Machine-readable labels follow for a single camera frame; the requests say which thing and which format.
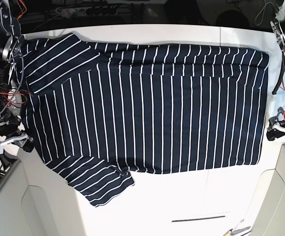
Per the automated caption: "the black power strip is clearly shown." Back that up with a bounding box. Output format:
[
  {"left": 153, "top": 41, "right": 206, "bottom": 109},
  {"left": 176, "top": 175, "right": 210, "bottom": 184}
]
[{"left": 55, "top": 6, "right": 118, "bottom": 18}]

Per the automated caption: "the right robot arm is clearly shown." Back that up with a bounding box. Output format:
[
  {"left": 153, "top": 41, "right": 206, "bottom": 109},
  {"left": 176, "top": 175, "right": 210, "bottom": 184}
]
[{"left": 0, "top": 0, "right": 33, "bottom": 153}]

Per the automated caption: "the grey chair right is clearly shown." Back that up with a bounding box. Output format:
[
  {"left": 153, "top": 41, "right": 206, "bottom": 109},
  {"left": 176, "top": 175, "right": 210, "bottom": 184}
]
[{"left": 243, "top": 144, "right": 285, "bottom": 236}]

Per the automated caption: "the grey tool at edge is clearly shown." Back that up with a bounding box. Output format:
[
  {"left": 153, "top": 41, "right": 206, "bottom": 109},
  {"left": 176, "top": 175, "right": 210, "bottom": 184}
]
[{"left": 223, "top": 219, "right": 252, "bottom": 236}]

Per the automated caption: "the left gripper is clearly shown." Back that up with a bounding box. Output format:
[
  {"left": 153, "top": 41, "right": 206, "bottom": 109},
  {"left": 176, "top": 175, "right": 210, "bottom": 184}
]
[{"left": 266, "top": 107, "right": 285, "bottom": 141}]

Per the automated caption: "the grey chair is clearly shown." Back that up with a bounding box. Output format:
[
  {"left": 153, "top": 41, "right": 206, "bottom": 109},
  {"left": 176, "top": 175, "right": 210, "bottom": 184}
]
[
  {"left": 0, "top": 162, "right": 86, "bottom": 236},
  {"left": 243, "top": 144, "right": 285, "bottom": 236}
]

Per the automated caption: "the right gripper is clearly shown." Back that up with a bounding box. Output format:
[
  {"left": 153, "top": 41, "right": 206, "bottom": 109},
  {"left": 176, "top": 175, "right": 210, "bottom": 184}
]
[{"left": 0, "top": 131, "right": 34, "bottom": 152}]

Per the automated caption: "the navy white striped T-shirt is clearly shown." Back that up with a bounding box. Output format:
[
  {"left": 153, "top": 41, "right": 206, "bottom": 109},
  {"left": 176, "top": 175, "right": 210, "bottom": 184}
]
[{"left": 21, "top": 33, "right": 270, "bottom": 207}]

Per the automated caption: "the coiled white cable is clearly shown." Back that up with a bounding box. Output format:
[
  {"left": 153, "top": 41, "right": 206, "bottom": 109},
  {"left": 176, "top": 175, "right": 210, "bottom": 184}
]
[{"left": 254, "top": 0, "right": 285, "bottom": 28}]

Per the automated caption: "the grey chair left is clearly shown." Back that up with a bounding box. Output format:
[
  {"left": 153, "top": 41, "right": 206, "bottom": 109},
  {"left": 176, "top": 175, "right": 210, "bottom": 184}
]
[{"left": 0, "top": 162, "right": 86, "bottom": 236}]

